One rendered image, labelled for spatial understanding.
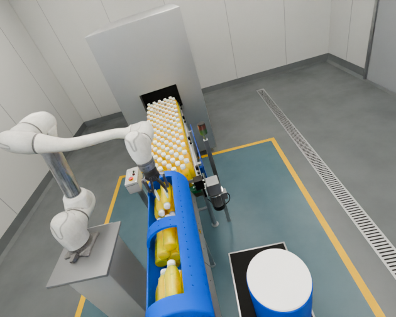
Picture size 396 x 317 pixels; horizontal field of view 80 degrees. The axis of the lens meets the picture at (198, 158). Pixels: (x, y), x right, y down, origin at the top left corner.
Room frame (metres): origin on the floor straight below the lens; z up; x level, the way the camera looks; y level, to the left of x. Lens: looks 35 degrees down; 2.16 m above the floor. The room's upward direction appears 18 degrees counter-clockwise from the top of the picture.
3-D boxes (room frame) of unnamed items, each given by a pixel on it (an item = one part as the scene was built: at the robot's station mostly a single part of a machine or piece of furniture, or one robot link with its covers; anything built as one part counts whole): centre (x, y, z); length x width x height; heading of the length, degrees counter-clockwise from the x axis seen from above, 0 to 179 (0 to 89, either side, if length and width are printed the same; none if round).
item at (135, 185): (1.55, 0.54, 1.05); 0.20 x 0.10 x 0.10; 179
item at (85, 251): (1.06, 0.90, 1.05); 0.22 x 0.18 x 0.06; 166
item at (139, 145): (1.05, 0.26, 1.60); 0.13 x 0.11 x 0.16; 171
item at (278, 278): (0.51, -0.17, 1.03); 0.28 x 0.28 x 0.01
